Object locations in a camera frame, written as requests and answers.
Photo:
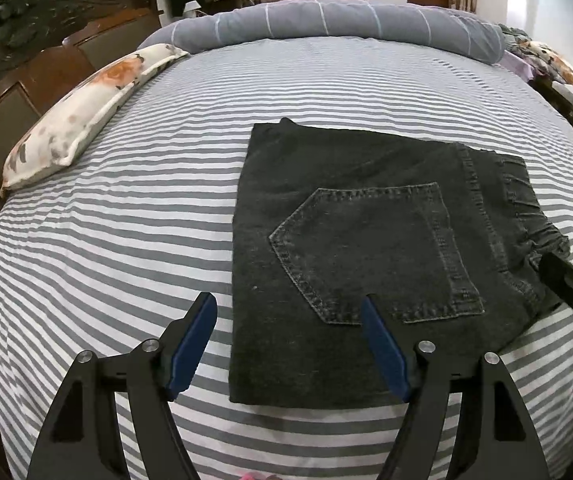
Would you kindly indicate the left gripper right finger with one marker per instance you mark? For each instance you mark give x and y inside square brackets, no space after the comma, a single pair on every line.
[495,436]

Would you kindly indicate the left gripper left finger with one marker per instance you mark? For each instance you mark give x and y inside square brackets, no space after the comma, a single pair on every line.
[80,437]

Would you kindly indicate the dark grey denim pants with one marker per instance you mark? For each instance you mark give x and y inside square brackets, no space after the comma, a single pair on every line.
[446,238]

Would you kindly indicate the pink ribbon tag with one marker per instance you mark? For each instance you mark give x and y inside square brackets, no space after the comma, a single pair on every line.
[254,475]

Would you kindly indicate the grey white striped bed sheet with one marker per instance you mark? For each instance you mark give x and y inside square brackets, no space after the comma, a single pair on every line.
[105,254]

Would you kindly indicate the pile of clothes right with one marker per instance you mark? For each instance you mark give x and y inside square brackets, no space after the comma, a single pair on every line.
[538,59]

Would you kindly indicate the floral white orange pillow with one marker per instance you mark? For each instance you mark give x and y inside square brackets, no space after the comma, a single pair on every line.
[66,130]

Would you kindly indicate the grey rolled blanket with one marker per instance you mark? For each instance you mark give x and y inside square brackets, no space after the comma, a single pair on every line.
[444,29]

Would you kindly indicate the dark wooden headboard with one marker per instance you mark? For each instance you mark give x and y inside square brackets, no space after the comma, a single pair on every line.
[49,46]

